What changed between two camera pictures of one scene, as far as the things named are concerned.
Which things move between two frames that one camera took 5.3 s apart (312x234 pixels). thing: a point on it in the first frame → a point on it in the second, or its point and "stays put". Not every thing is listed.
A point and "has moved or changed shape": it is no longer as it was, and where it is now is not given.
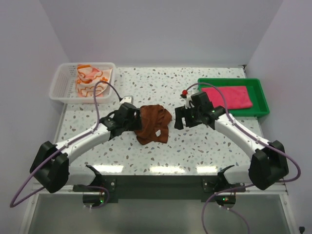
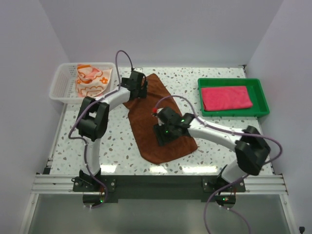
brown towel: x=155 y=120 has moved or changed shape
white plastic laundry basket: x=63 y=89 stays put
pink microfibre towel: x=235 y=97 stays put
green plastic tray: x=260 y=107 stays put
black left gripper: x=136 y=124 → x=142 y=93
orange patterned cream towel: x=87 y=76 stays put
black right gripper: x=181 y=112 → x=162 y=139
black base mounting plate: x=162 y=188 stays put
